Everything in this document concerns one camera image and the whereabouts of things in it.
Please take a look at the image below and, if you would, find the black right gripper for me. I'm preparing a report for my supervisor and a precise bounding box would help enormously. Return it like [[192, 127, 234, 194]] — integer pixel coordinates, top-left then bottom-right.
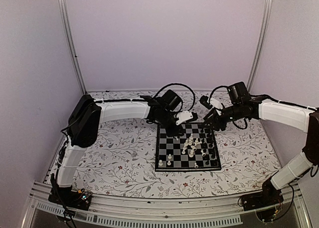
[[201, 103, 243, 131]]

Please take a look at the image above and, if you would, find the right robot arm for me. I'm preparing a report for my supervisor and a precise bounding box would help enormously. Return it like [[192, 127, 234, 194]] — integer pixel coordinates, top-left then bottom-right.
[[200, 95, 319, 206]]

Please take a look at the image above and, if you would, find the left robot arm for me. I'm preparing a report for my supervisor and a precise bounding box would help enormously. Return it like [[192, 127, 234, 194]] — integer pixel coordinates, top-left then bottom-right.
[[54, 90, 182, 205]]

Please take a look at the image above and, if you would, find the black and white chess board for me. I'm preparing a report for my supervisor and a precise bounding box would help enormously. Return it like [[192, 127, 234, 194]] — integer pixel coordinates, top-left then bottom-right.
[[155, 122, 221, 172]]

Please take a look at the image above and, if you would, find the floral patterned table mat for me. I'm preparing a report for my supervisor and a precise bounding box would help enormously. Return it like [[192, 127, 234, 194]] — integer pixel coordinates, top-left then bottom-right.
[[44, 90, 282, 198]]

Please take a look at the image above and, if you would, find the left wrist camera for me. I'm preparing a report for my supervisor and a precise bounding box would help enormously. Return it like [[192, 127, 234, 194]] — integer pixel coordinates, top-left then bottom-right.
[[156, 89, 197, 126]]

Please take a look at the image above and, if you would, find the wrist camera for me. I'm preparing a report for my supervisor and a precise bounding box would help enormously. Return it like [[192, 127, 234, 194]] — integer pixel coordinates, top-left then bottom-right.
[[199, 81, 251, 114], [156, 89, 197, 126]]

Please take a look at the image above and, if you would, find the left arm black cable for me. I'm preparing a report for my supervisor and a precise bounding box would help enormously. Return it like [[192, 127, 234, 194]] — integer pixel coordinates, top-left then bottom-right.
[[153, 82, 196, 112]]

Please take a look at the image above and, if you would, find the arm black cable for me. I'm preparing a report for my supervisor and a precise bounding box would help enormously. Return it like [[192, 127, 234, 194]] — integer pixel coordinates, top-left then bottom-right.
[[208, 85, 232, 107], [153, 82, 196, 112]]

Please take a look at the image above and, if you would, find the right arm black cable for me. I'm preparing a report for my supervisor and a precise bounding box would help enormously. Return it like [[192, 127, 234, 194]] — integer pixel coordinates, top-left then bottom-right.
[[208, 85, 232, 107]]

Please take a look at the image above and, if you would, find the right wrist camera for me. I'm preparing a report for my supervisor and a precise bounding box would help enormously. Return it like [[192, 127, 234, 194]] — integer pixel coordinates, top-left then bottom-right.
[[199, 81, 251, 114]]

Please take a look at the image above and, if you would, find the back aluminium rail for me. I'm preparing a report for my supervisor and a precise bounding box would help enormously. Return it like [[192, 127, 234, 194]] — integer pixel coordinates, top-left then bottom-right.
[[84, 88, 247, 93]]

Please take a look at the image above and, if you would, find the aluminium rail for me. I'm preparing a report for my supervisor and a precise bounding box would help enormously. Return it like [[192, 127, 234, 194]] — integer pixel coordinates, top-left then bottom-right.
[[21, 182, 312, 228], [84, 88, 247, 93]]

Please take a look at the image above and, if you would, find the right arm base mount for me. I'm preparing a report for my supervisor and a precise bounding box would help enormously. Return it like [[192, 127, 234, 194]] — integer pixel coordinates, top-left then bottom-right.
[[238, 180, 284, 223]]

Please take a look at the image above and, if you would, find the front aluminium rail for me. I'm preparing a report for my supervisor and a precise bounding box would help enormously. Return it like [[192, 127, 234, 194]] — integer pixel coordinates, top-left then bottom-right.
[[21, 182, 312, 228]]

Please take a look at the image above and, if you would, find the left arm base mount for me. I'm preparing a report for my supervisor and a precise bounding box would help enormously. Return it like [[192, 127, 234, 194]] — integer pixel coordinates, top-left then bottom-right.
[[48, 186, 92, 211]]

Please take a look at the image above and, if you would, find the right aluminium frame post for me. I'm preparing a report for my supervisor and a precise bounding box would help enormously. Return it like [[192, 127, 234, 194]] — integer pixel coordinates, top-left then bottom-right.
[[247, 0, 273, 92]]

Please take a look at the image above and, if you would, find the aluminium frame post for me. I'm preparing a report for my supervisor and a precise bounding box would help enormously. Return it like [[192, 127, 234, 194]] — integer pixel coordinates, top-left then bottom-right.
[[247, 0, 273, 92], [58, 0, 87, 94]]

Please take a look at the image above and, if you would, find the left aluminium frame post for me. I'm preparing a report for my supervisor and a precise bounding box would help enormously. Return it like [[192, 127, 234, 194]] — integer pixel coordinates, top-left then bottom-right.
[[58, 0, 87, 94]]

